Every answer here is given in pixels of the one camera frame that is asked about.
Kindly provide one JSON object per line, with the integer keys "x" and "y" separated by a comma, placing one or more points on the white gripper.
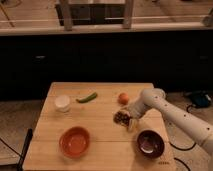
{"x": 137, "y": 110}

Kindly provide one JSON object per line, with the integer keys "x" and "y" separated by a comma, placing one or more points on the dark grape bunch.
{"x": 121, "y": 118}

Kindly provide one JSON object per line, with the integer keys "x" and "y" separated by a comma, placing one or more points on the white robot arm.
{"x": 154, "y": 98}

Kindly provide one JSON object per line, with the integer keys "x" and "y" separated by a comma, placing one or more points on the dark purple bowl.
{"x": 150, "y": 144}

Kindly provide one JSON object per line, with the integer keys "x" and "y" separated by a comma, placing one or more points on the red bowl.
{"x": 74, "y": 142}

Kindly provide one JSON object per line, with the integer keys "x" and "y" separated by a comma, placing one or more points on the orange fruit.
{"x": 123, "y": 98}

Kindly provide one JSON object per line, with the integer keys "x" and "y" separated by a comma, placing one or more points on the green pepper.
{"x": 88, "y": 98}

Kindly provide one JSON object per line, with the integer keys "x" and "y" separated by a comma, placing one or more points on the dark blue object on floor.
{"x": 200, "y": 99}

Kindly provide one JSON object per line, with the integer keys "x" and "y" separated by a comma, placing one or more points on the white cup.
{"x": 62, "y": 103}

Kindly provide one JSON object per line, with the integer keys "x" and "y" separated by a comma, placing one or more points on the right wooden post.
{"x": 128, "y": 12}

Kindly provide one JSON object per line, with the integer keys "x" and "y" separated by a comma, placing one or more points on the wooden post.
{"x": 64, "y": 5}
{"x": 128, "y": 12}

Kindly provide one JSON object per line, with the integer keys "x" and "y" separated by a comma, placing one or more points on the left wooden post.
{"x": 64, "y": 5}

